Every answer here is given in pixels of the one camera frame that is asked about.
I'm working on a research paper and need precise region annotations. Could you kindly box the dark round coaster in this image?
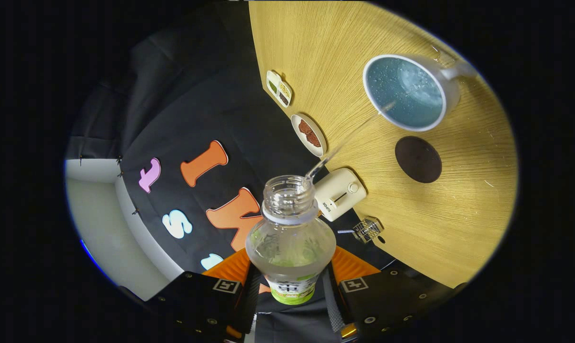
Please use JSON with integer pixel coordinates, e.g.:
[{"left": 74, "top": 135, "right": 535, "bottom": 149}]
[{"left": 395, "top": 136, "right": 443, "bottom": 184}]

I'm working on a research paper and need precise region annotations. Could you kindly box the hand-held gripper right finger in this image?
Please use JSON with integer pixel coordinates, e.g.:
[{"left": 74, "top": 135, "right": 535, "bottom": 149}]
[{"left": 322, "top": 245, "right": 436, "bottom": 340}]

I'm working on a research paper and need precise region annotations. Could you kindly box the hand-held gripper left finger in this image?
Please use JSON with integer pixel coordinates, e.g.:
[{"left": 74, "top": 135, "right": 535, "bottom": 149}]
[{"left": 147, "top": 248, "right": 262, "bottom": 341}]

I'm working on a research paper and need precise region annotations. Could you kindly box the clear plastic juice bottle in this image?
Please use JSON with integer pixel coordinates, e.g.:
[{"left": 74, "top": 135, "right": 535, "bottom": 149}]
[{"left": 245, "top": 175, "right": 337, "bottom": 305}]

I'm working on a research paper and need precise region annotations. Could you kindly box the black backdrop cloth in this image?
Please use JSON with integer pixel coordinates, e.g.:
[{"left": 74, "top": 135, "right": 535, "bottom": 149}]
[{"left": 66, "top": 1, "right": 397, "bottom": 343}]

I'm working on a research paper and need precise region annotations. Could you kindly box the wooden table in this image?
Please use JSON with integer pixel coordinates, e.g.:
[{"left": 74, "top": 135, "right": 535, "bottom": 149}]
[{"left": 248, "top": 1, "right": 519, "bottom": 289}]

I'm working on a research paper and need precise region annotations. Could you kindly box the white divided condiment dish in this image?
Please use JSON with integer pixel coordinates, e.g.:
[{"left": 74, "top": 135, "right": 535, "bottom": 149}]
[{"left": 266, "top": 70, "right": 293, "bottom": 108}]

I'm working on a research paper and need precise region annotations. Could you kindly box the white round plate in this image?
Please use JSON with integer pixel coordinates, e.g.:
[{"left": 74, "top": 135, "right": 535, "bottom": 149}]
[{"left": 290, "top": 113, "right": 327, "bottom": 158}]

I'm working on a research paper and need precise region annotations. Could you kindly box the white cup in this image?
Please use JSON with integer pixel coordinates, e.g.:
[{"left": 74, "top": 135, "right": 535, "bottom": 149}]
[{"left": 362, "top": 53, "right": 478, "bottom": 132}]

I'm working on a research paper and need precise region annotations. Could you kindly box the cream toaster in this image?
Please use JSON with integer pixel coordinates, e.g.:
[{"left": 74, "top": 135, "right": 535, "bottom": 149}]
[{"left": 314, "top": 167, "right": 367, "bottom": 222}]

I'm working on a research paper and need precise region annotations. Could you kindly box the wire utensil holder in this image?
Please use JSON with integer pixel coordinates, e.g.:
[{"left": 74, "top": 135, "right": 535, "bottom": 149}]
[{"left": 352, "top": 216, "right": 385, "bottom": 244}]

